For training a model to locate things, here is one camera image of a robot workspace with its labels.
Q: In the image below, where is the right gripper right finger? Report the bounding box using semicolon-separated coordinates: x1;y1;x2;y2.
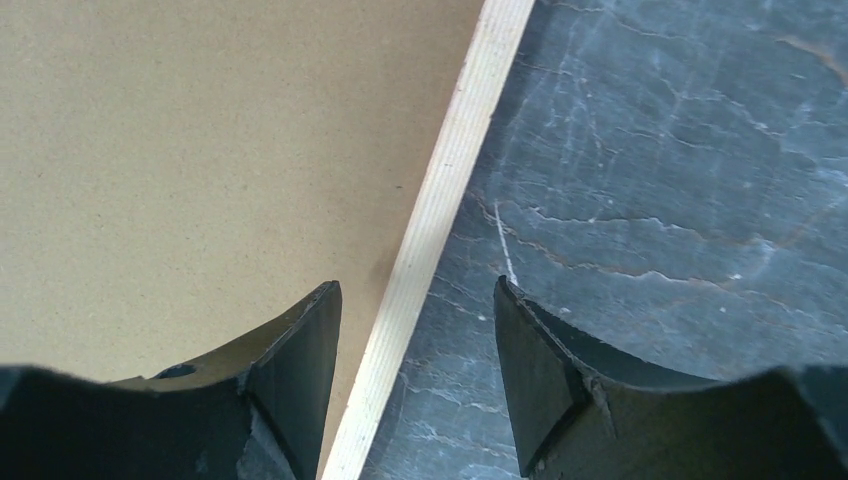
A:
494;276;723;479

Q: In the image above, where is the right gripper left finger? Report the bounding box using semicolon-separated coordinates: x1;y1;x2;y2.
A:
113;281;342;479

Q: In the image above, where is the pink wooden photo frame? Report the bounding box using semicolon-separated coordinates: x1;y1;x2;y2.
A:
1;1;533;479

